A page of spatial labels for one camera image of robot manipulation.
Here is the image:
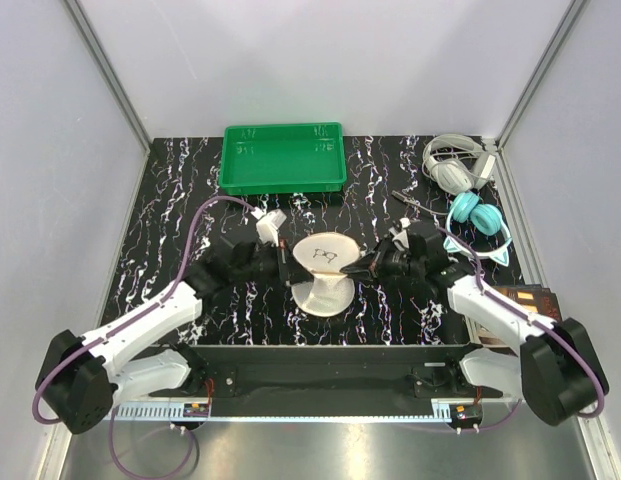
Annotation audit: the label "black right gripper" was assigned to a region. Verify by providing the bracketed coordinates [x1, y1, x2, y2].
[342, 235, 426, 290]

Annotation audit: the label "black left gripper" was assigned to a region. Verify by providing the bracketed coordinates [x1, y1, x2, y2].
[232, 238, 312, 288]

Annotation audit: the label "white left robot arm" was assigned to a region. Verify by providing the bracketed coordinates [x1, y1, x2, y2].
[32, 240, 311, 434]

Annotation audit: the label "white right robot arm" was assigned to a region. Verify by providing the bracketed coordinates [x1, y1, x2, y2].
[341, 219, 610, 426]

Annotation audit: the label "green plastic tray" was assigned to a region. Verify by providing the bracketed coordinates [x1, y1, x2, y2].
[219, 122, 348, 196]

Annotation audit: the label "white grey headphones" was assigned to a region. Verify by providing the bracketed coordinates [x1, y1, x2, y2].
[422, 134, 496, 196]

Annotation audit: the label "teal cat ear headphones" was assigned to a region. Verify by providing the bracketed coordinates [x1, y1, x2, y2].
[443, 191, 513, 267]

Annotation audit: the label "dark orange book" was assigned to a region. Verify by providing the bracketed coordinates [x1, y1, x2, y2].
[464, 284, 563, 349]

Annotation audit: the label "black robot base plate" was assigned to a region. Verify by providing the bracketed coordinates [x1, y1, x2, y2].
[139, 344, 501, 419]

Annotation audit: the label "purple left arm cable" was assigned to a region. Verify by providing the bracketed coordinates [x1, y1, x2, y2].
[34, 197, 261, 479]

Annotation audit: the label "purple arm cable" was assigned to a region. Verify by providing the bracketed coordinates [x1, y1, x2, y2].
[34, 197, 261, 479]
[437, 227, 609, 434]

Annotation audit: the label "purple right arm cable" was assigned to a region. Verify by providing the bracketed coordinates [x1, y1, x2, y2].
[437, 227, 609, 434]

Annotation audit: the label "left aluminium frame post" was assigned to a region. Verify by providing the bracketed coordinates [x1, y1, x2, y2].
[59, 0, 154, 151]

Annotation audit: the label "aluminium frame post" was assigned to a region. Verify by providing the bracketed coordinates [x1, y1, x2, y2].
[59, 0, 154, 151]
[494, 0, 594, 151]

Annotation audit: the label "right aluminium frame post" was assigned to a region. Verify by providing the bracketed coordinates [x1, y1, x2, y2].
[494, 0, 594, 151]

